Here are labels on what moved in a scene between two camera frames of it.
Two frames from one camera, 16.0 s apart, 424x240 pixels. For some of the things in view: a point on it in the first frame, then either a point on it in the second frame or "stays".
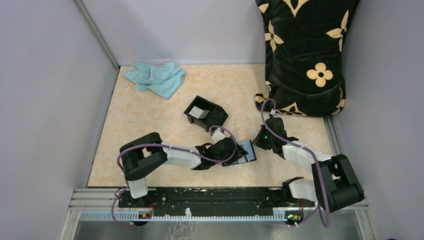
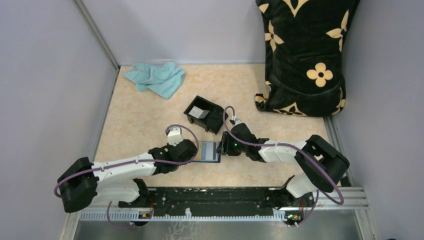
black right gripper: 257,141 → 224,146
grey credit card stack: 198,113 stays
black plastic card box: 215,117 stays
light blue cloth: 161,79 stays
